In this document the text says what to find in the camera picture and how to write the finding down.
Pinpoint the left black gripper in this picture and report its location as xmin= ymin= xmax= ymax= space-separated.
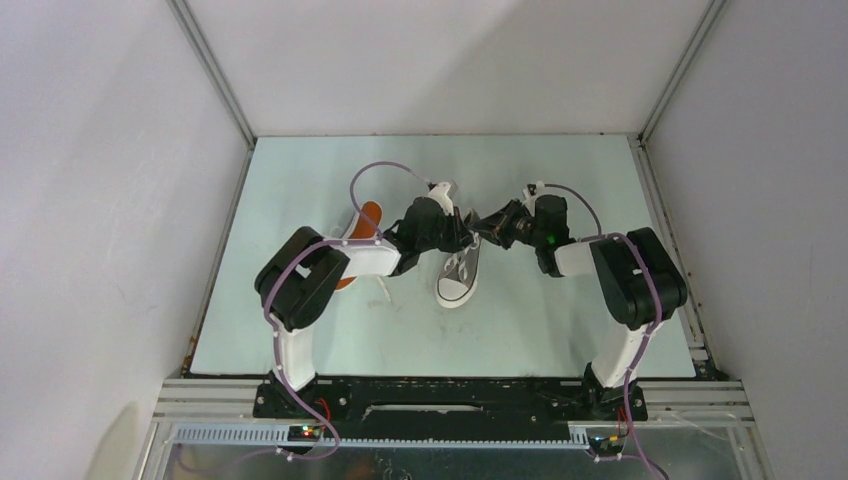
xmin=417 ymin=206 xmax=476 ymax=254

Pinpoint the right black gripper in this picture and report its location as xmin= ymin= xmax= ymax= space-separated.
xmin=467 ymin=198 xmax=545 ymax=250

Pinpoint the grey canvas sneaker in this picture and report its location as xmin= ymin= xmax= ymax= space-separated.
xmin=435 ymin=232 xmax=482 ymax=309

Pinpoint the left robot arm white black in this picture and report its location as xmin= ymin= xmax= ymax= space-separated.
xmin=254 ymin=196 xmax=478 ymax=417

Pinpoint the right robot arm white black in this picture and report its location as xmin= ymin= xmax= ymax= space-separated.
xmin=467 ymin=194 xmax=688 ymax=418

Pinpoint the overturned sneaker orange sole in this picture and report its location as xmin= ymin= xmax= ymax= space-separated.
xmin=330 ymin=200 xmax=392 ymax=303

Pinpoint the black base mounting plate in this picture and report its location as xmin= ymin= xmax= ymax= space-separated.
xmin=252 ymin=375 xmax=648 ymax=443

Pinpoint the left circuit board with LEDs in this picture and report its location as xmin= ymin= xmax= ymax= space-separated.
xmin=286 ymin=424 xmax=323 ymax=443

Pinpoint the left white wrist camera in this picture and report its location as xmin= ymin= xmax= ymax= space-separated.
xmin=427 ymin=181 xmax=457 ymax=216

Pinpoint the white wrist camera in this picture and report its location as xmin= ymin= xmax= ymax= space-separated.
xmin=427 ymin=181 xmax=457 ymax=216
xmin=522 ymin=181 xmax=545 ymax=210

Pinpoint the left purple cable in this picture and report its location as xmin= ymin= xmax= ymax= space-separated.
xmin=262 ymin=160 xmax=435 ymax=463

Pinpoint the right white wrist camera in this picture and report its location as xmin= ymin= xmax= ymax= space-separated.
xmin=522 ymin=181 xmax=545 ymax=210

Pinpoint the right circuit board with wires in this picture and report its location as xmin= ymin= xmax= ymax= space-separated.
xmin=587 ymin=432 xmax=630 ymax=461

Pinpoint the aluminium frame rail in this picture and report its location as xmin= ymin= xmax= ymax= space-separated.
xmin=132 ymin=379 xmax=774 ymax=479

